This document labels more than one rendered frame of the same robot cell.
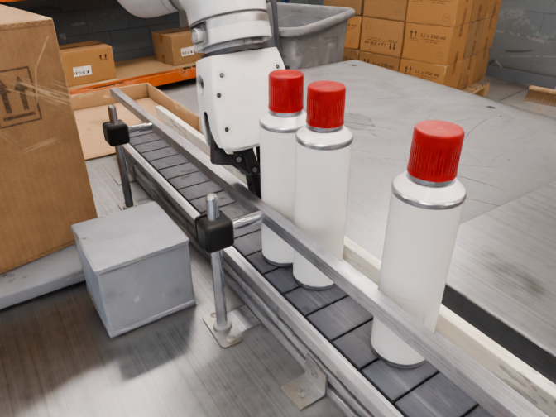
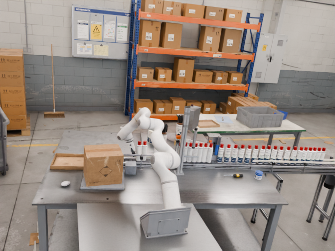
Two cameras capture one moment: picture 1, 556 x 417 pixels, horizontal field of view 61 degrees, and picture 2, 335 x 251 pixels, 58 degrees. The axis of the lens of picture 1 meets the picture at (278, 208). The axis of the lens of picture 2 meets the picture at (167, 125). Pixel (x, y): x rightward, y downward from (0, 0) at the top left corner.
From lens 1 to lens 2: 2.72 m
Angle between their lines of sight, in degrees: 61
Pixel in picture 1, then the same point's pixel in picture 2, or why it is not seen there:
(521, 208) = not seen: hidden behind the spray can
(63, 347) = (134, 177)
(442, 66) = (23, 115)
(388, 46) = not seen: outside the picture
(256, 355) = (145, 169)
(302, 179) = (144, 150)
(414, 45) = (8, 109)
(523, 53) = (30, 99)
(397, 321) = not seen: hidden behind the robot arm
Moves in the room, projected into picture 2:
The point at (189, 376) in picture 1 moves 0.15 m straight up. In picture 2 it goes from (144, 172) to (146, 158)
